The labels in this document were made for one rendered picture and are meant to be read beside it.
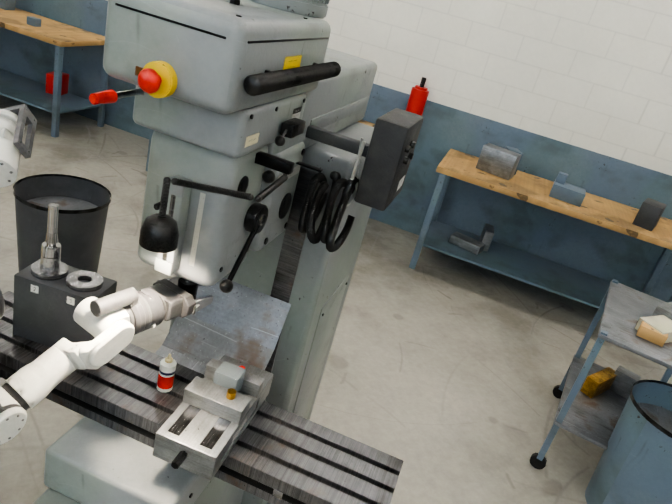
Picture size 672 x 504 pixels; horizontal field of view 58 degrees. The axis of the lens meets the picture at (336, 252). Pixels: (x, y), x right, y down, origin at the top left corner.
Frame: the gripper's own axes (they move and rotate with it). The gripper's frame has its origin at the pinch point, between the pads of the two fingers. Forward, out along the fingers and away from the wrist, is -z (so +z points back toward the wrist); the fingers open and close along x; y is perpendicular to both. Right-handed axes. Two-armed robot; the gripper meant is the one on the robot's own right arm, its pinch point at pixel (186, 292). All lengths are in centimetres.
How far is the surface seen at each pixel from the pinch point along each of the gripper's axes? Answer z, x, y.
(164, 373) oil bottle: 1.8, 1.3, 24.2
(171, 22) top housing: 21, -6, -62
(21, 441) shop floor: -18, 88, 123
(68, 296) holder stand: 10.3, 29.1, 12.8
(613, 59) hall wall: -436, -4, -68
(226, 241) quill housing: 3.0, -11.1, -19.6
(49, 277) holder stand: 10.8, 36.4, 10.8
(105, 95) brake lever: 26, 3, -48
